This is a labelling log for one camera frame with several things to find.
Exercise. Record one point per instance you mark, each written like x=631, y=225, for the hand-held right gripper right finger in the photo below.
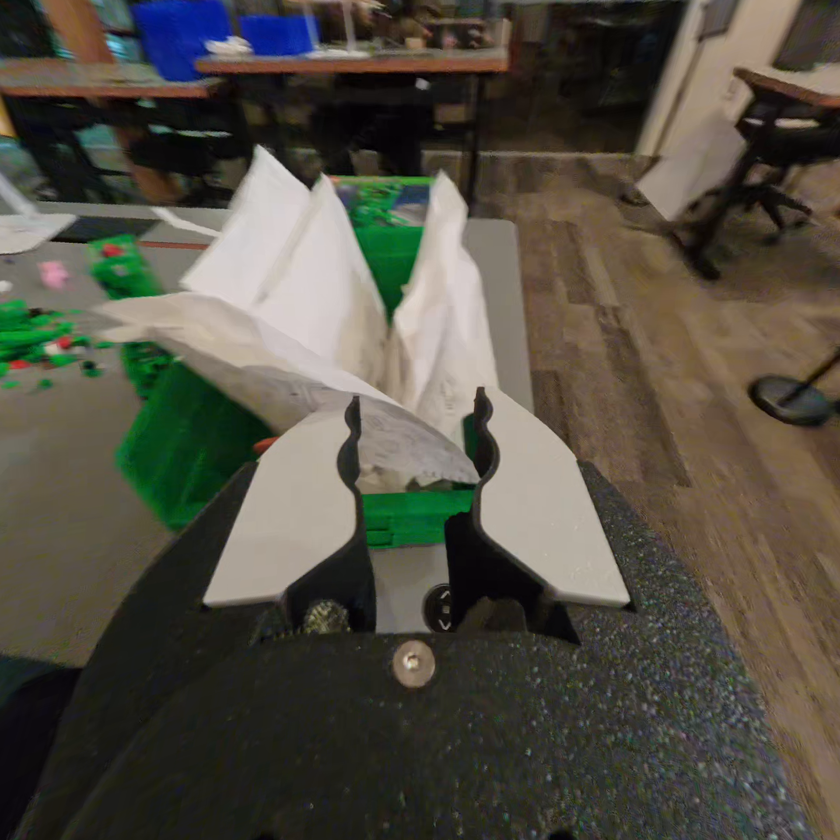
x=551, y=525

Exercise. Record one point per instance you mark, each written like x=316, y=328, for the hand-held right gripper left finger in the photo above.
x=289, y=525

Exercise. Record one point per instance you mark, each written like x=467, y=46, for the green cardboard box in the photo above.
x=190, y=446

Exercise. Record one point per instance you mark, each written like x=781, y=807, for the white patterned box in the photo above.
x=262, y=367

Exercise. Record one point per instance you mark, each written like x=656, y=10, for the black desk control button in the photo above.
x=438, y=609

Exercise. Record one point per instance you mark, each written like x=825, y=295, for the white paper bag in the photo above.
x=439, y=315
x=289, y=262

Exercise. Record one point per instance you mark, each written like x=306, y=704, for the black round stand base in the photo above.
x=791, y=397

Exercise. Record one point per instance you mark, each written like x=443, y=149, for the green brick assembly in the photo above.
x=124, y=269

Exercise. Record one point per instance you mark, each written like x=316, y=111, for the pile of green bricks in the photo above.
x=39, y=334

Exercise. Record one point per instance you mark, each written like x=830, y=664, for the pink brick figure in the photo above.
x=54, y=274

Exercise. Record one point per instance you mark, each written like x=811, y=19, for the white board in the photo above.
x=695, y=170

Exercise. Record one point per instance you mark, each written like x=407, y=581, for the black office chair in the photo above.
x=774, y=157

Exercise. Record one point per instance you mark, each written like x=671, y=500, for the wooden top table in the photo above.
x=354, y=64
x=98, y=82

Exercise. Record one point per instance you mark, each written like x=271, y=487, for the white crumpled paper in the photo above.
x=228, y=46

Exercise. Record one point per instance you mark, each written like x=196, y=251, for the small blue bin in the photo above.
x=279, y=34

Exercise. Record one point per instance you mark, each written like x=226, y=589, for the large blue bin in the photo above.
x=180, y=36

